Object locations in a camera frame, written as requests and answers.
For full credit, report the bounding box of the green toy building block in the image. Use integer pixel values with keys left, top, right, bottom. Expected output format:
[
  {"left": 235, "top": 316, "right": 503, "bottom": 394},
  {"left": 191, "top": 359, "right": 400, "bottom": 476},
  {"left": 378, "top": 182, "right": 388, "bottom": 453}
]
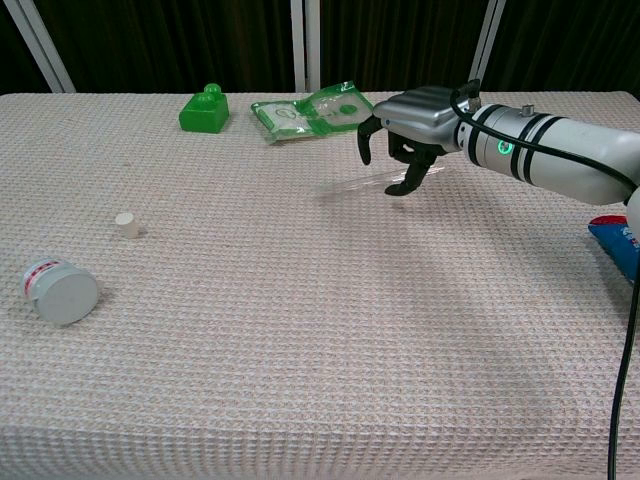
[{"left": 178, "top": 82, "right": 230, "bottom": 135}]

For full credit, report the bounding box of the small cream cylinder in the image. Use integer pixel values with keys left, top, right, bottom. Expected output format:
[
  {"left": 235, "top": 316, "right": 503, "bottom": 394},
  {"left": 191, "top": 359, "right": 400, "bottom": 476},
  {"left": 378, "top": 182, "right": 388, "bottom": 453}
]
[{"left": 115, "top": 212, "right": 140, "bottom": 241}]

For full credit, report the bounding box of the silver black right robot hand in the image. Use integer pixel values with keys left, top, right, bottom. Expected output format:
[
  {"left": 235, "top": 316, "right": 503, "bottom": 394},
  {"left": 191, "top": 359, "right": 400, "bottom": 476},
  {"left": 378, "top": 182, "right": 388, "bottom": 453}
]
[{"left": 357, "top": 85, "right": 481, "bottom": 196}]

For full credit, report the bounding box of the dark green curtain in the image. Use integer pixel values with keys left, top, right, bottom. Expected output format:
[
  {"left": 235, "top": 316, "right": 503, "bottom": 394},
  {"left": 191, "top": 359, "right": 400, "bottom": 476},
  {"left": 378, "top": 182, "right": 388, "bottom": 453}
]
[{"left": 0, "top": 0, "right": 640, "bottom": 96}]

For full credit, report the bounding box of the white jar with red label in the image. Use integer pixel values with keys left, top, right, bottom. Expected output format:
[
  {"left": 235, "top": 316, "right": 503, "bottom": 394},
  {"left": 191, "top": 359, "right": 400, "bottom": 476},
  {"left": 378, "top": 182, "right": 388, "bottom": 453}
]
[{"left": 22, "top": 257, "right": 100, "bottom": 328}]

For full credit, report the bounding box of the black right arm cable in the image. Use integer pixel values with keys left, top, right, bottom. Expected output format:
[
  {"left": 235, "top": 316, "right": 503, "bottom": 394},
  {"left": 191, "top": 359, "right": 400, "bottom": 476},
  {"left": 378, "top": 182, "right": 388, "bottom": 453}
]
[{"left": 449, "top": 79, "right": 640, "bottom": 480}]

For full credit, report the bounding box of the white frame post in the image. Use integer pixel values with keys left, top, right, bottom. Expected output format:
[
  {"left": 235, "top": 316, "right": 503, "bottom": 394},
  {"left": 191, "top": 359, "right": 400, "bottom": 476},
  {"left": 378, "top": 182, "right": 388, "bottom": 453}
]
[
  {"left": 467, "top": 0, "right": 507, "bottom": 94},
  {"left": 0, "top": 0, "right": 77, "bottom": 94},
  {"left": 289, "top": 0, "right": 322, "bottom": 93}
]

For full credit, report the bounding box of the blue snack packet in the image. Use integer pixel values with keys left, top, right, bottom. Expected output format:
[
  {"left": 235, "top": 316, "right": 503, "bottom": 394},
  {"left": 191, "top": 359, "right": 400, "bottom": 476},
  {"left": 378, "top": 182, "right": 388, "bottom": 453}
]
[{"left": 587, "top": 214, "right": 640, "bottom": 287}]

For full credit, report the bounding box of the beige waffle tablecloth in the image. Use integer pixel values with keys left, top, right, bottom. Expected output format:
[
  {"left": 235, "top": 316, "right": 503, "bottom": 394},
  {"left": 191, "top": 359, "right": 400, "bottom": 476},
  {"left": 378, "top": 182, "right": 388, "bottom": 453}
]
[{"left": 0, "top": 91, "right": 640, "bottom": 480}]

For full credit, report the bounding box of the green white plastic packet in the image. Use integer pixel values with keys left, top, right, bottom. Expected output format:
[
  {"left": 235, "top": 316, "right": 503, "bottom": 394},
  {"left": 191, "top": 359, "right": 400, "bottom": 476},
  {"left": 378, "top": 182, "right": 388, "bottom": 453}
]
[{"left": 250, "top": 79, "right": 376, "bottom": 146}]

